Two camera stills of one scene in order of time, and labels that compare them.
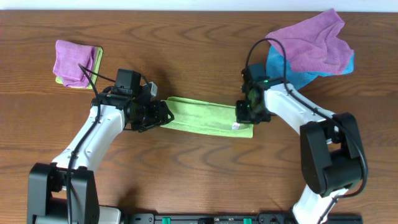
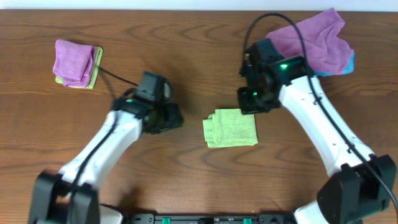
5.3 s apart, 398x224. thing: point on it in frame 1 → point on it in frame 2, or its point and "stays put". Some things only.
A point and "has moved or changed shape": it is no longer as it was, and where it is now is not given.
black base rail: [237, 218] stays put
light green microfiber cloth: [206, 117] has moved or changed shape
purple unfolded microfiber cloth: [316, 45] stays put
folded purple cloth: [68, 56] stays put
